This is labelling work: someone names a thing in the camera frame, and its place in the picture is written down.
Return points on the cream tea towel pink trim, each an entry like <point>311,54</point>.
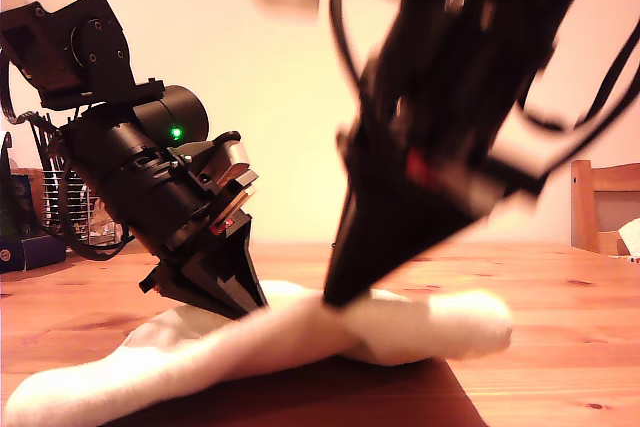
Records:
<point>280,342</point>

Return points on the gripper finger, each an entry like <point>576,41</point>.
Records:
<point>195,294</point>
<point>230,272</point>
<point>415,262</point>
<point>380,237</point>

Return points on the black chopstick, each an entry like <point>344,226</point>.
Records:
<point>40,147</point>
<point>50,147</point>

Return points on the white tissue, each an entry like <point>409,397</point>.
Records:
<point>631,237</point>

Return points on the wooden chair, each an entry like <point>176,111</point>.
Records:
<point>580,207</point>

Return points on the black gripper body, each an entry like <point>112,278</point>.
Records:
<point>165,207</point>

